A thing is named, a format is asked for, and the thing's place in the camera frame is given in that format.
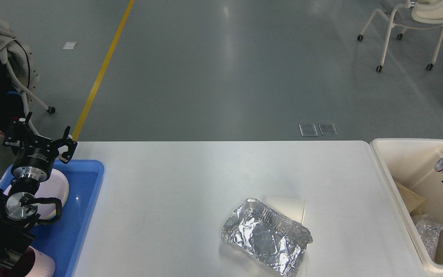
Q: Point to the pink plate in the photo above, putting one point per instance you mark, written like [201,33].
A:
[56,186]

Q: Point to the white chair on casters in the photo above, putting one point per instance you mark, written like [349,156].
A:
[408,14]

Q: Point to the blue plastic tray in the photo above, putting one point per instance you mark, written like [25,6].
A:
[63,240]

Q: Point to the pink ribbed mug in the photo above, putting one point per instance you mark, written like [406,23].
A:
[33,263]

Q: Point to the beige jacket on chair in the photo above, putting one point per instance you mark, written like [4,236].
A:
[20,56]

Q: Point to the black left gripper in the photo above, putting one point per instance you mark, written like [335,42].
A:
[31,161]

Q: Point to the white chair with jacket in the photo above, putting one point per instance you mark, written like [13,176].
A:
[26,94]

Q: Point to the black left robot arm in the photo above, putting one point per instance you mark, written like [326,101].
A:
[15,236]

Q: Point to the foil tray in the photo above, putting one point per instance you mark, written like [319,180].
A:
[429,228]
[268,236]

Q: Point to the white paper cup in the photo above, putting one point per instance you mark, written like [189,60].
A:
[292,208]

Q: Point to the white plastic bin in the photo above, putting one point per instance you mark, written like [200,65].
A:
[410,162]

